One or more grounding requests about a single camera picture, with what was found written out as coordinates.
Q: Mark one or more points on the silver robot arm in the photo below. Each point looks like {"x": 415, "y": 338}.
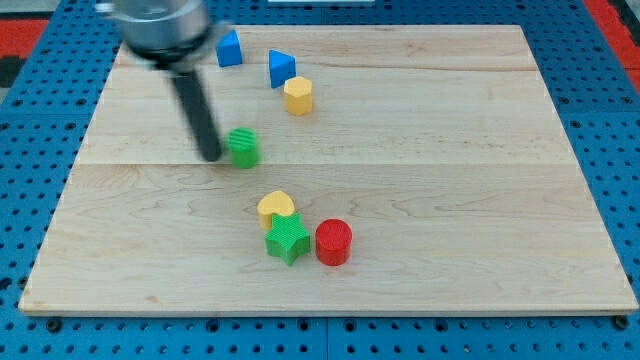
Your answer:
{"x": 173, "y": 35}

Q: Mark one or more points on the wooden board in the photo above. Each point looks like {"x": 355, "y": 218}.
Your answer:
{"x": 440, "y": 146}

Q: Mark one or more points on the yellow heart block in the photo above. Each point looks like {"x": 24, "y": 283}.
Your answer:
{"x": 275, "y": 203}

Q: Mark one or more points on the red cylinder block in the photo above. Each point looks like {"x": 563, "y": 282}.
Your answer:
{"x": 333, "y": 238}

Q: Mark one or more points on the green star block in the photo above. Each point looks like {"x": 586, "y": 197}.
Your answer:
{"x": 288, "y": 238}

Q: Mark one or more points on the green cylinder block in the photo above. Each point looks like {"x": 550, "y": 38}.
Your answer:
{"x": 243, "y": 144}

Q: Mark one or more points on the yellow hexagon block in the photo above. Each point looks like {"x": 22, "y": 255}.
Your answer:
{"x": 298, "y": 93}

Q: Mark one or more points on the blue triangular block right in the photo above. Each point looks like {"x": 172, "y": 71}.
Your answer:
{"x": 282, "y": 67}

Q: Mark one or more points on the blue triangular block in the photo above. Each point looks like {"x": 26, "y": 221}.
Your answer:
{"x": 282, "y": 67}
{"x": 228, "y": 50}

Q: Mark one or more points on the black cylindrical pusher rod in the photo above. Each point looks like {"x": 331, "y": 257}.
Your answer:
{"x": 199, "y": 117}

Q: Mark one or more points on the blue triangular block left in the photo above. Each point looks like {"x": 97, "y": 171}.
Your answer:
{"x": 228, "y": 50}

